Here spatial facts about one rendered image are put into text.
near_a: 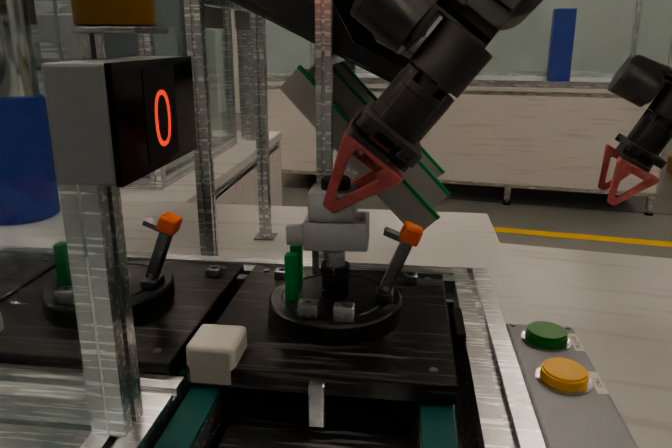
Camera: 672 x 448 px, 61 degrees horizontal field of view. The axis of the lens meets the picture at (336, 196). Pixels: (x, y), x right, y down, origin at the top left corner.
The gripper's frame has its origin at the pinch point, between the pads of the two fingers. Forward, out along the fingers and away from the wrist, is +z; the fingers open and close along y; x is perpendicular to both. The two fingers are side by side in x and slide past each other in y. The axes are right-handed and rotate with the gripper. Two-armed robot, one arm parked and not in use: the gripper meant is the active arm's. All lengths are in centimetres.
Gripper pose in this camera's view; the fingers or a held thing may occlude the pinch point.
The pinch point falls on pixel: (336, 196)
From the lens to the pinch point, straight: 57.3
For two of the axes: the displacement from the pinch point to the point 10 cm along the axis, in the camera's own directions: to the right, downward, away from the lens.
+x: 7.8, 6.2, 0.9
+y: -1.1, 2.8, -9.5
